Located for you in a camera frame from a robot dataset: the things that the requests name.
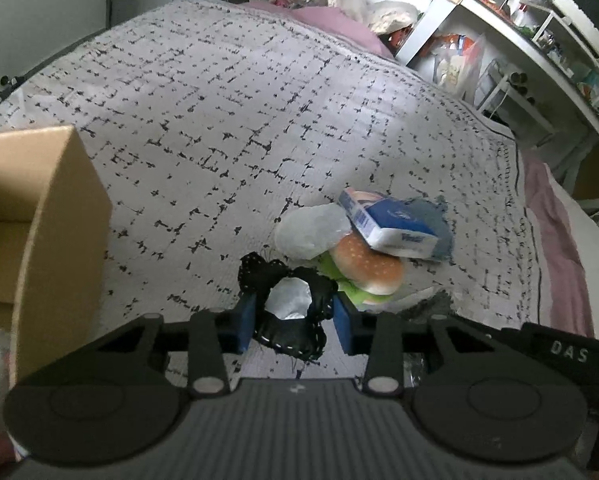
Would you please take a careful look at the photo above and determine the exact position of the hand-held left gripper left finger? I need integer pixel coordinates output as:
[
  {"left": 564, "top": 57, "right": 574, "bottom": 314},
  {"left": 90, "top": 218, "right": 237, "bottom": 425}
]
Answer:
[{"left": 92, "top": 292, "right": 258, "bottom": 398}]

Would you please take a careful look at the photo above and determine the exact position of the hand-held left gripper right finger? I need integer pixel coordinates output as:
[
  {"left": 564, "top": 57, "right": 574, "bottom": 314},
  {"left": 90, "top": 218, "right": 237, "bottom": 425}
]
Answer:
[{"left": 333, "top": 294, "right": 500, "bottom": 395}]

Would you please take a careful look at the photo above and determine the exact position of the black dotted fabric pouch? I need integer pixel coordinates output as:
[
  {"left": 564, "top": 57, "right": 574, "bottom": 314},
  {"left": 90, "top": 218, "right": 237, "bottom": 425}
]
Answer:
[{"left": 236, "top": 251, "right": 339, "bottom": 361}]

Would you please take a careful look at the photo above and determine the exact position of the burger plush toy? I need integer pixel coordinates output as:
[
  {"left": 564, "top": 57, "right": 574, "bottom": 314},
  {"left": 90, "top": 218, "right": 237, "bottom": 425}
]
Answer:
[{"left": 329, "top": 234, "right": 405, "bottom": 296}]

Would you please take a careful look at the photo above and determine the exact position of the white soft pouch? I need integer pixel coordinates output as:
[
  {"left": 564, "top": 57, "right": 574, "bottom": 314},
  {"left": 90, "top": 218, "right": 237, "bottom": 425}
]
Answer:
[{"left": 273, "top": 203, "right": 354, "bottom": 261}]

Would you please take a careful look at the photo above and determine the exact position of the grey blue cloth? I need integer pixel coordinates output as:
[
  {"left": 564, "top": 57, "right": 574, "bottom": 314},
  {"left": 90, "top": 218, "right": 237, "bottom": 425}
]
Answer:
[{"left": 404, "top": 196, "right": 454, "bottom": 262}]

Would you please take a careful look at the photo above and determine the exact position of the cardboard box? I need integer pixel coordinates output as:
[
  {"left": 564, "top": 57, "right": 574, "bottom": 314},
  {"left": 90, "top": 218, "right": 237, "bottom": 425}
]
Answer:
[{"left": 0, "top": 125, "right": 113, "bottom": 386}]

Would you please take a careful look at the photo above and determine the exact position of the black patterned white bedspread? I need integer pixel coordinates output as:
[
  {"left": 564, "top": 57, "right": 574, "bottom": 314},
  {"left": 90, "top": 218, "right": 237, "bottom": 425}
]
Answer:
[{"left": 0, "top": 0, "right": 545, "bottom": 391}]

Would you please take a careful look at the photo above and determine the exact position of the white hanging shopping bag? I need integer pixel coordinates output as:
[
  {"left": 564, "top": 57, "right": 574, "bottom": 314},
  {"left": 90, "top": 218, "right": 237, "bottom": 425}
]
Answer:
[{"left": 432, "top": 34, "right": 486, "bottom": 99}]

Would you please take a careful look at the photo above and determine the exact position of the white desk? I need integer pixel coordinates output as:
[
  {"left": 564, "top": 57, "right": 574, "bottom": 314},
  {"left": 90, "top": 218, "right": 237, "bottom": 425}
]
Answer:
[{"left": 394, "top": 0, "right": 599, "bottom": 196}]

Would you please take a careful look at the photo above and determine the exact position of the white wire rack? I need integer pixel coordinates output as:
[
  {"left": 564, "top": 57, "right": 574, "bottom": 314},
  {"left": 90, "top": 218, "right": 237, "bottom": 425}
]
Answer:
[{"left": 474, "top": 57, "right": 555, "bottom": 147}]

